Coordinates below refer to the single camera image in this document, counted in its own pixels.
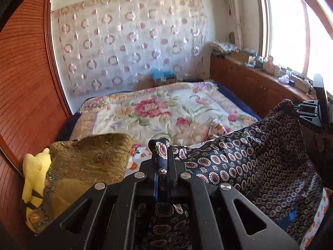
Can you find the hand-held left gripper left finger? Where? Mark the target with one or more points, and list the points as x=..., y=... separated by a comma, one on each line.
x=145, y=187

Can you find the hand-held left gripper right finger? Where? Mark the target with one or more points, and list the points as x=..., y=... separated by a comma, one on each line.
x=173, y=187

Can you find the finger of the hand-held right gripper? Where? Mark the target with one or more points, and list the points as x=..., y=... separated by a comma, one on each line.
x=308, y=112

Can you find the navy circle-patterned shirt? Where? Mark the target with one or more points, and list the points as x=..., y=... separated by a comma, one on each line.
x=234, y=156

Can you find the white plastic bag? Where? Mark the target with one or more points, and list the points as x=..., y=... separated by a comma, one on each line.
x=284, y=78

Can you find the pink bottle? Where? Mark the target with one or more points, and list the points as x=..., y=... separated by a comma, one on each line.
x=269, y=65

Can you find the gold patterned pillow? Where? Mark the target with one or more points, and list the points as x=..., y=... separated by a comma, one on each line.
x=91, y=158

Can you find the wooden side cabinet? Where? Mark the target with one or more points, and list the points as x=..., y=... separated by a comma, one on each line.
x=247, y=80

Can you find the floral quilt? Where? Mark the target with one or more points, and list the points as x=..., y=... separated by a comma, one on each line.
x=156, y=109

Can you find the wooden framed window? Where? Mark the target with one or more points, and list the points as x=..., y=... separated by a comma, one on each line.
x=286, y=26

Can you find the cardboard box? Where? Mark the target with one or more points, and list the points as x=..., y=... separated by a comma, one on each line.
x=240, y=56

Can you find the stack of folded cloths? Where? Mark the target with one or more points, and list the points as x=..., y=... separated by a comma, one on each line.
x=223, y=48

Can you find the yellow plush toy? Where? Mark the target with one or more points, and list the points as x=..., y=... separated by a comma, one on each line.
x=33, y=179

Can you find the blue bag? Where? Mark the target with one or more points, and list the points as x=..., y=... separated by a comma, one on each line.
x=162, y=73

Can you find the bundled window curtain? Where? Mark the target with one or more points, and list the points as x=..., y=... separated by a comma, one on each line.
x=232, y=10

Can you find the sheer circle-patterned wall curtain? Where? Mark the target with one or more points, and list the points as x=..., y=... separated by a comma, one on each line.
x=130, y=39

